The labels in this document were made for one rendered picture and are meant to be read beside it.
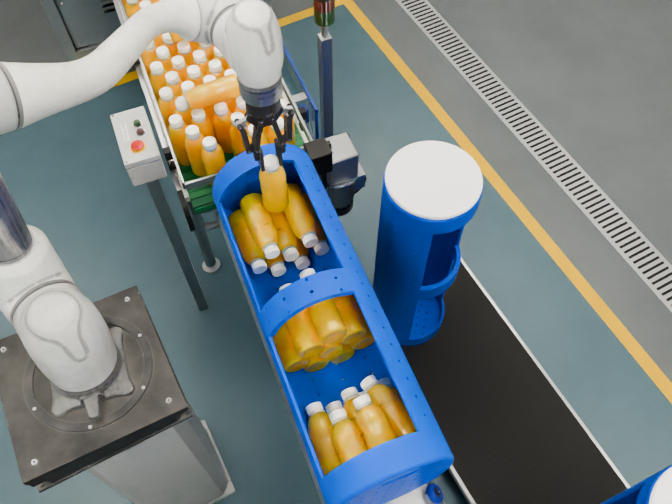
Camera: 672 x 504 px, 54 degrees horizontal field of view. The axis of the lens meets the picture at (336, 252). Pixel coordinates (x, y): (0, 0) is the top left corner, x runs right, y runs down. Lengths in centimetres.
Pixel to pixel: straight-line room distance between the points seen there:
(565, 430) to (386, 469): 136
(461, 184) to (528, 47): 212
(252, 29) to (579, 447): 190
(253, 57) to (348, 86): 232
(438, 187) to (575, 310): 127
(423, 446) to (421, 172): 84
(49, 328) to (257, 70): 65
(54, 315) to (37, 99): 50
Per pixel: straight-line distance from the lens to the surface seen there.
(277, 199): 166
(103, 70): 116
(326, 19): 211
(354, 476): 135
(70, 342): 143
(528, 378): 263
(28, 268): 152
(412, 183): 188
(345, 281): 149
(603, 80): 387
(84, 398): 159
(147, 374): 162
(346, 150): 217
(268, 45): 128
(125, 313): 172
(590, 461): 260
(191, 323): 285
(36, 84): 109
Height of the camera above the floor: 253
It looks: 59 degrees down
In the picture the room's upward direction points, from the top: 1 degrees counter-clockwise
